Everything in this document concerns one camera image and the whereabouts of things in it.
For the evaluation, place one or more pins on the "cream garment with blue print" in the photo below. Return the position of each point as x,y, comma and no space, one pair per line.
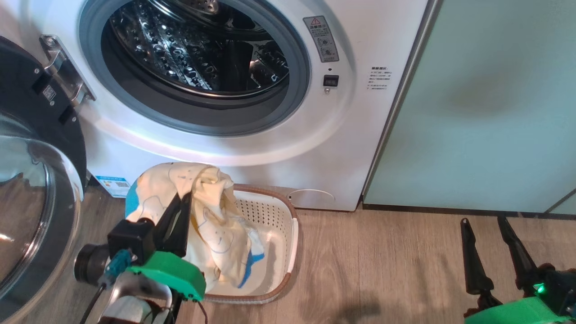
216,225

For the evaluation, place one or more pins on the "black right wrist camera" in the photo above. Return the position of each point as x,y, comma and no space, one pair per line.
560,288

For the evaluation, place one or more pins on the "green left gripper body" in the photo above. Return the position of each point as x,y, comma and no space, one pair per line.
175,272

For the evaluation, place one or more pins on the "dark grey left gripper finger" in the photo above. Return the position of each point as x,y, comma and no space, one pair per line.
167,225
182,229

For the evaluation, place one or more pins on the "white washing machine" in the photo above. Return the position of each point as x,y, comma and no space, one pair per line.
342,135

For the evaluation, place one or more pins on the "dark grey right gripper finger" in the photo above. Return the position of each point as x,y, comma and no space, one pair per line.
519,261
474,270

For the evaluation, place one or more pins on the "black door lock slot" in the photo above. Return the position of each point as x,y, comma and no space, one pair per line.
330,80

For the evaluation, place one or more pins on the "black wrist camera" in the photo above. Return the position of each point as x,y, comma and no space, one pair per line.
126,243
560,288

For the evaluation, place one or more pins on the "blue white energy label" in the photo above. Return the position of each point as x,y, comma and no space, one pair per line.
112,185

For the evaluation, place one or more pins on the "grey rubber door gasket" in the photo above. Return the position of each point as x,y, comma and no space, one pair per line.
202,114

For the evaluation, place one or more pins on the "pale green cabinet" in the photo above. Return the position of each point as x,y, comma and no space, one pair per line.
486,112

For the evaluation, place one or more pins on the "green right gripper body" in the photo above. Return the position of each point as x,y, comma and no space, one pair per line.
522,312

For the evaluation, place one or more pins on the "steel washing machine drum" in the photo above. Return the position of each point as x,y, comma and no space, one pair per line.
180,45

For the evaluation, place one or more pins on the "black round washing machine door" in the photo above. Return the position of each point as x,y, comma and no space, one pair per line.
27,202

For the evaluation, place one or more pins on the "grey warning sticker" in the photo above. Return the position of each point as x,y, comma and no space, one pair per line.
321,38

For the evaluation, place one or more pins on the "metal door hinge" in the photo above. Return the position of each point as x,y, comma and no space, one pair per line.
63,67

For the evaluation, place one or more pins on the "cream perforated laundry basket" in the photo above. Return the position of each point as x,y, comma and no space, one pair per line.
274,225

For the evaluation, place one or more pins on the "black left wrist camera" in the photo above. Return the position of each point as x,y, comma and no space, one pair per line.
126,243

